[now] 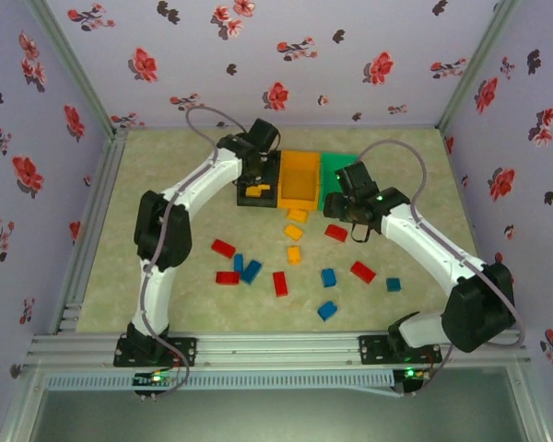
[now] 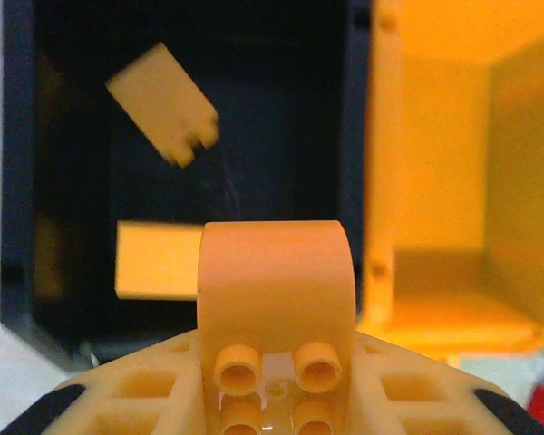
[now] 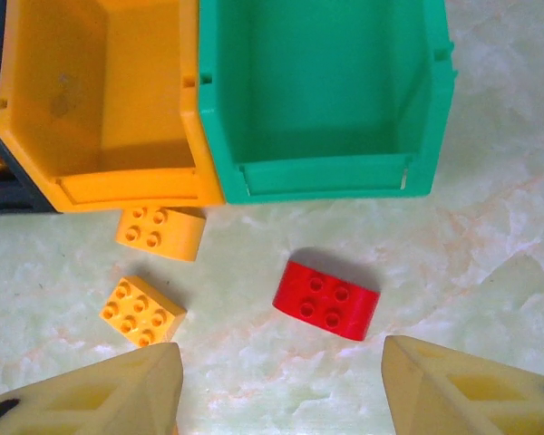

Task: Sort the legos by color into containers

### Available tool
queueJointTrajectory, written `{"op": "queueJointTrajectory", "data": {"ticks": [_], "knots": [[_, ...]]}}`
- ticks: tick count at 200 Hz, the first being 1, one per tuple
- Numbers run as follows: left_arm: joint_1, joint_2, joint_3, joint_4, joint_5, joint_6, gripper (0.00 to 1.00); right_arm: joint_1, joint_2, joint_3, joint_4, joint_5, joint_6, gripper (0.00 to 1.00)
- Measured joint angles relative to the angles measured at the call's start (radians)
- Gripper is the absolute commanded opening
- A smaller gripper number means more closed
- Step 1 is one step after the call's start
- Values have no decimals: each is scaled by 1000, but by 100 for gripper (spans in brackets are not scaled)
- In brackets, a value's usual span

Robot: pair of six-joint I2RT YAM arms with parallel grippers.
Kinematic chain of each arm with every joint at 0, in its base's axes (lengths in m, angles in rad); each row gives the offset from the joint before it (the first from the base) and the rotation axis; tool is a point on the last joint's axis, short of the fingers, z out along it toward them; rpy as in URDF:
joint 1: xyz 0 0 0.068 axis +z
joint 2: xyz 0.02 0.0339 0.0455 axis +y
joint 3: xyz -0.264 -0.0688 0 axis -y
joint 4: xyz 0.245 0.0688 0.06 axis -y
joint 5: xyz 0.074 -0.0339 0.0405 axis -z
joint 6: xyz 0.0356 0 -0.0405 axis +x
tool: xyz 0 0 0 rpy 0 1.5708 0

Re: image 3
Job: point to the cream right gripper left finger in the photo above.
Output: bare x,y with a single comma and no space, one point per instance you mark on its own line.
95,399

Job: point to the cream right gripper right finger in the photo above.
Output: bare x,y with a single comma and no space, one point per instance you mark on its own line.
458,399

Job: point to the yellow six-stud lego brick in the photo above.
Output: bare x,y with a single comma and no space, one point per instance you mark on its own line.
136,308

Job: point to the red curved lego brick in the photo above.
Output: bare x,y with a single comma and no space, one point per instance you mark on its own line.
326,299

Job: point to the yellow curved lego brick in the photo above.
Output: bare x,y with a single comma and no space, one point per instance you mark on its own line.
172,235

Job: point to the black plastic bin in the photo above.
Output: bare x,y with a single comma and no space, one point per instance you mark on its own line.
0,195

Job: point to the yellow plastic bin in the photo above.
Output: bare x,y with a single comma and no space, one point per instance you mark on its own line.
140,68

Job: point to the green plastic bin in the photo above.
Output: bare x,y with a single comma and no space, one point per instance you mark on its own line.
322,81

